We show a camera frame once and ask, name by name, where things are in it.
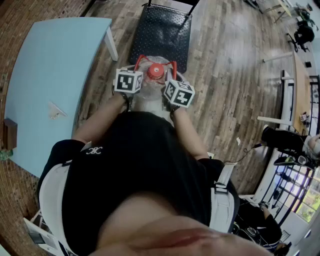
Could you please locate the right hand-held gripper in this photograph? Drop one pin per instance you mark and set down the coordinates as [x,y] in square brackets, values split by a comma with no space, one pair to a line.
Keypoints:
[181,96]

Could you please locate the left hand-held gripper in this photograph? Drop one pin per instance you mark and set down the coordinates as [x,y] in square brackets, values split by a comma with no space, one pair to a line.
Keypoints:
[128,81]

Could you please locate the clear water jug red cap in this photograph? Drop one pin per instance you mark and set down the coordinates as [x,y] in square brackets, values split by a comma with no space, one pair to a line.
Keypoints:
[156,71]

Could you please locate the black metal platform trolley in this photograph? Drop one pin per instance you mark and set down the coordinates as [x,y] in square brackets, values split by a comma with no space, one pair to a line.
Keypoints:
[162,32]

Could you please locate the person's right forearm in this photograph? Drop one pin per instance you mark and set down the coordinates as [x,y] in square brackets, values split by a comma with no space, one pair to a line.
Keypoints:
[185,132]

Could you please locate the person's left forearm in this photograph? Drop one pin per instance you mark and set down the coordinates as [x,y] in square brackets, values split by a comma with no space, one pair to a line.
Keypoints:
[100,117]

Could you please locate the person's black shirt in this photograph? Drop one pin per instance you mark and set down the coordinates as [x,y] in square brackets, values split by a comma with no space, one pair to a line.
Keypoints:
[140,155]

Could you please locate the white paper scrap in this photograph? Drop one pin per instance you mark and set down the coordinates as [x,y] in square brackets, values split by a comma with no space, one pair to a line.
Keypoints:
[238,141]

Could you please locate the light blue table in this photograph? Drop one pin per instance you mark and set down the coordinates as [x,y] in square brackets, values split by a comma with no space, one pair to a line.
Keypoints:
[50,62]

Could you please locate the spare hand-held gripper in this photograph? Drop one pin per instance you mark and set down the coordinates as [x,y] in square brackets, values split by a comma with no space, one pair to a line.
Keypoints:
[303,117]

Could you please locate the brown wooden box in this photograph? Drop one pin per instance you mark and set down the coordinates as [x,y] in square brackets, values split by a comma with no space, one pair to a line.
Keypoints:
[10,133]

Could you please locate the black office chair with jacket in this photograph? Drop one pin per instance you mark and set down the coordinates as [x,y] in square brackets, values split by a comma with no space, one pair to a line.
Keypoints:
[303,35]

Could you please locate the person's face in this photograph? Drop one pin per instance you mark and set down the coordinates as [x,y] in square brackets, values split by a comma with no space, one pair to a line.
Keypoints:
[162,232]

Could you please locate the small green item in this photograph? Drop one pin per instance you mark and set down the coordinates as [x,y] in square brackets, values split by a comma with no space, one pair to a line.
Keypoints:
[5,154]

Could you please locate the black-framed window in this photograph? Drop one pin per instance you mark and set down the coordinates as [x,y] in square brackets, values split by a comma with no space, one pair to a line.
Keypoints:
[307,200]

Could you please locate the white rack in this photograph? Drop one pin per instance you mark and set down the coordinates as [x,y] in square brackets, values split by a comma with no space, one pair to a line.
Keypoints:
[40,235]

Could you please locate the wooden desk with white frame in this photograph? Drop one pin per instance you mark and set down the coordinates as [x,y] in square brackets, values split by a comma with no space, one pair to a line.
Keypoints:
[300,82]

